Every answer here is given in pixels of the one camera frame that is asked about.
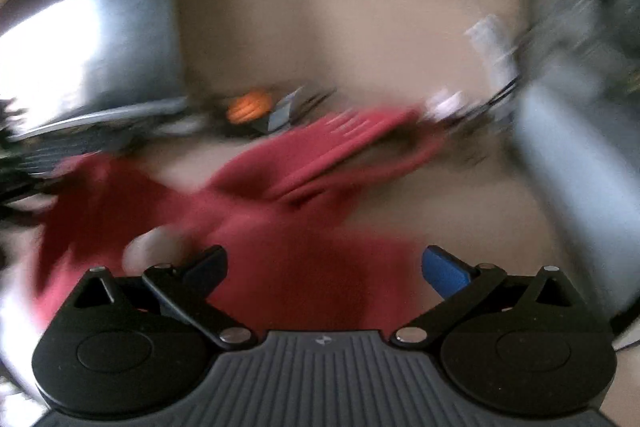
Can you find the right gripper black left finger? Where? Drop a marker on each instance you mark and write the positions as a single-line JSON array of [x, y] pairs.
[[136, 345]]

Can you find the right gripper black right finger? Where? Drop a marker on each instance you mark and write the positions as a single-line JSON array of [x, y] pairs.
[[511, 343]]

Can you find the red and grey hooded onesie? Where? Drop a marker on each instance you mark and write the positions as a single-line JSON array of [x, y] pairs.
[[279, 210]]

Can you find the black keyboard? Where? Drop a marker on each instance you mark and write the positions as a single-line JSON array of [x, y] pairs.
[[41, 154]]

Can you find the right monitor showing image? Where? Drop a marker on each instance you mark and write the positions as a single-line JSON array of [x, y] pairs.
[[577, 131]]

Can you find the orange pumpkin toy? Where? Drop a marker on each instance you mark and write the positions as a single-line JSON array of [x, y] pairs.
[[250, 107]]

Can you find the dark left computer monitor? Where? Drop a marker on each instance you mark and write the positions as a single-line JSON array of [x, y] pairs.
[[70, 62]]

